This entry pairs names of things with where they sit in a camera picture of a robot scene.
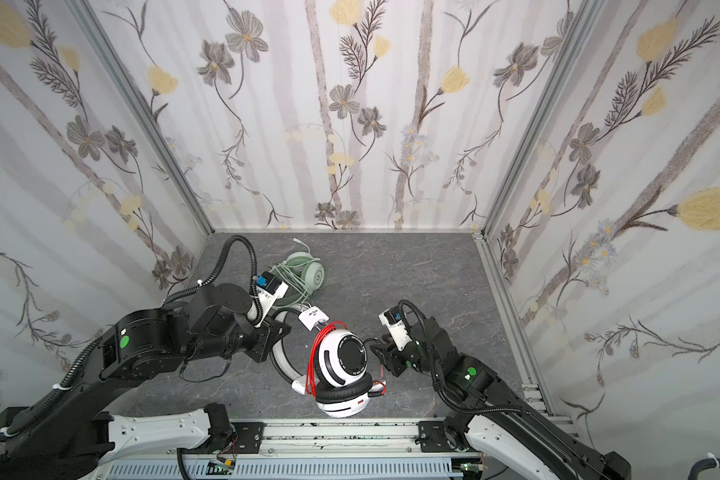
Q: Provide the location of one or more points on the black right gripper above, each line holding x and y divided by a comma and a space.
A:
393, 357

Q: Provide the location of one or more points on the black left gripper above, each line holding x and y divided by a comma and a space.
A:
274, 335

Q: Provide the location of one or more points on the white black headphones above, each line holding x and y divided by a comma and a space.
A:
337, 376

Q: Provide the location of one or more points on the mint green headphones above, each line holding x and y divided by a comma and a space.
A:
303, 273

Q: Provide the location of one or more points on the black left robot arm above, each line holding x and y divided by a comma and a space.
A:
66, 434

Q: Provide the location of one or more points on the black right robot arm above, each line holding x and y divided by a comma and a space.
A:
484, 413

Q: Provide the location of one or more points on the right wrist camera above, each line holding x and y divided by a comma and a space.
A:
392, 319

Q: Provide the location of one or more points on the white slotted cable duct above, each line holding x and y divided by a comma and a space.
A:
280, 468

